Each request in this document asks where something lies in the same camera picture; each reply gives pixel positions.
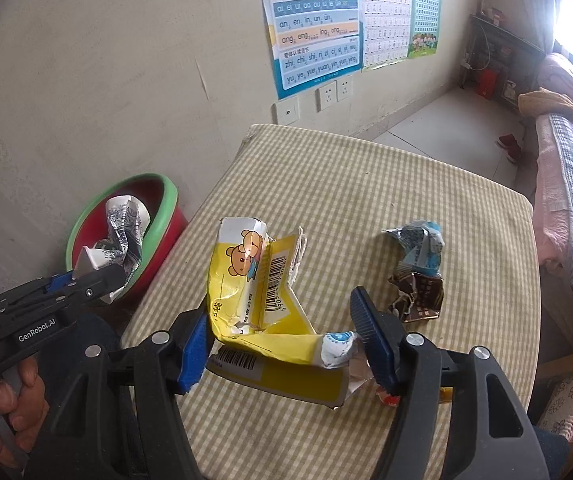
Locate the pink pillow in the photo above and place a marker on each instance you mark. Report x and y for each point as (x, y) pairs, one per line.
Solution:
(563, 77)

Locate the window curtain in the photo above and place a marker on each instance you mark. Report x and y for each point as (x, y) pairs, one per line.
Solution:
(536, 0)

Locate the dark brown wrapper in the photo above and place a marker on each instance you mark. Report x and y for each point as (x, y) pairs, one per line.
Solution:
(421, 295)

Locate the yellow bear wrapper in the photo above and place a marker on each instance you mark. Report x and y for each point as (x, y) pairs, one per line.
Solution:
(286, 345)

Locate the person's left hand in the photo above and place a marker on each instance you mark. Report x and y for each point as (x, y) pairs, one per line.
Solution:
(31, 400)

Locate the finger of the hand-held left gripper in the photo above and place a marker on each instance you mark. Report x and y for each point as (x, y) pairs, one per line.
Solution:
(61, 281)
(101, 287)

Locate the red box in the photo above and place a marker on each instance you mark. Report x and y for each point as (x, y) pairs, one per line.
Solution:
(487, 84)

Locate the wooden chair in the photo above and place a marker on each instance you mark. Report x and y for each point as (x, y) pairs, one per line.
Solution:
(556, 365)

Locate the yellow blanket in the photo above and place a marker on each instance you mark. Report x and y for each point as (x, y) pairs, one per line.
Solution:
(551, 105)

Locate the silver foil wrapper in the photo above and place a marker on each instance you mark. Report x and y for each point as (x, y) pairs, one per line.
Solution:
(124, 220)

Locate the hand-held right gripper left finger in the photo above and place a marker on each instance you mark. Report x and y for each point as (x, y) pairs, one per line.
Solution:
(194, 355)

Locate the black shelf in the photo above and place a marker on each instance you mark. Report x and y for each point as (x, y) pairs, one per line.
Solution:
(511, 42)

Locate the red basin with green rim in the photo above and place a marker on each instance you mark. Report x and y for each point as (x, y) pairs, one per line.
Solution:
(166, 220)

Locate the blue and white wrapper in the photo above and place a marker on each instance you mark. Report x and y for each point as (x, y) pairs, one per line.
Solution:
(419, 255)

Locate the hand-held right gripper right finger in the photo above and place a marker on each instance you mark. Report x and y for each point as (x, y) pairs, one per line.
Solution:
(371, 335)

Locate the blue pinyin wall poster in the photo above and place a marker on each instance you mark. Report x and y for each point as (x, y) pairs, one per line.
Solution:
(311, 25)

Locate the green bordered wall poster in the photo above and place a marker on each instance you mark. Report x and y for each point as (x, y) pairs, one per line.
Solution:
(426, 5)

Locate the white chart wall poster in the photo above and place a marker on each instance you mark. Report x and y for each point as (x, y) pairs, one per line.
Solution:
(386, 10)

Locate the floral chair cushion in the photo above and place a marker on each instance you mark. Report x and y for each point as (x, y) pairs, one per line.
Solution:
(566, 405)

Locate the red and yellow snack wrapper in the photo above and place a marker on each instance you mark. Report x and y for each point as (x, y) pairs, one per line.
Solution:
(444, 395)

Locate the pink bed sheet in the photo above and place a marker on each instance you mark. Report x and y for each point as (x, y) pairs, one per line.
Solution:
(548, 200)

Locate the white round-port wall socket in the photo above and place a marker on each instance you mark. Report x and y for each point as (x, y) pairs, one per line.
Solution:
(286, 112)

